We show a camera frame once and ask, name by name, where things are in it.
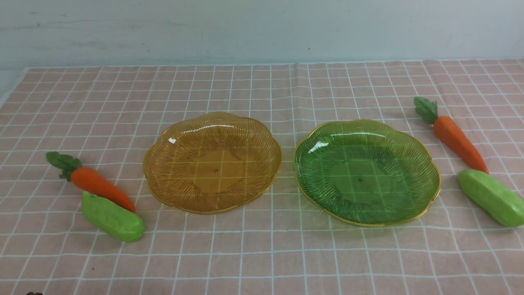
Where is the green toy cucumber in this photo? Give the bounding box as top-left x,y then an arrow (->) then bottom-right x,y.
457,170 -> 524,227
81,191 -> 145,242

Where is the pink checkered tablecloth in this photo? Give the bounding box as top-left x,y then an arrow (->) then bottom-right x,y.
0,59 -> 523,295

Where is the toy carrot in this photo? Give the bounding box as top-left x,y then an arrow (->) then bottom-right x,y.
45,151 -> 136,213
413,96 -> 489,174

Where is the amber ribbed plastic plate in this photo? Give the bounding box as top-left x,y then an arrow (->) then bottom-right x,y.
143,112 -> 283,214

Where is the green ribbed plastic plate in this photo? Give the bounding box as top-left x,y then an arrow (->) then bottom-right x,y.
293,119 -> 442,227

